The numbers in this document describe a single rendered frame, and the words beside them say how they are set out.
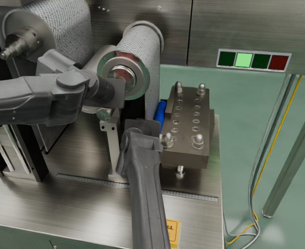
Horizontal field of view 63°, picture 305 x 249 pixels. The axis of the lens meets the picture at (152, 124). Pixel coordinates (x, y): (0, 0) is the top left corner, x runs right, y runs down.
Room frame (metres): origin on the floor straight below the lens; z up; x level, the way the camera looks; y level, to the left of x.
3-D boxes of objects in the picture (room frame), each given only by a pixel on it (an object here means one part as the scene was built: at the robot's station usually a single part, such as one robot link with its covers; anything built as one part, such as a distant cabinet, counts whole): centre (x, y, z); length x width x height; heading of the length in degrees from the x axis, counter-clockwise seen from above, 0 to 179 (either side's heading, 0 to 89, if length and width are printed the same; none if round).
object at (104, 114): (0.54, 0.13, 1.18); 0.04 x 0.02 x 0.04; 80
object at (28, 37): (0.63, 0.33, 1.33); 0.06 x 0.06 x 0.06; 80
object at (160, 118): (0.71, -0.02, 1.03); 0.21 x 0.04 x 0.03; 170
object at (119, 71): (0.60, 0.08, 1.25); 0.07 x 0.02 x 0.07; 80
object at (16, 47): (0.57, 0.34, 1.33); 0.06 x 0.03 x 0.03; 170
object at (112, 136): (0.58, 0.12, 1.05); 0.06 x 0.05 x 0.31; 170
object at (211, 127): (0.73, -0.22, 0.96); 0.10 x 0.03 x 0.11; 170
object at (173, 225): (0.35, -0.04, 0.91); 0.07 x 0.07 x 0.02; 80
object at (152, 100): (0.72, 0.00, 1.10); 0.23 x 0.01 x 0.18; 170
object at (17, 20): (0.78, 0.30, 1.33); 0.25 x 0.14 x 0.14; 170
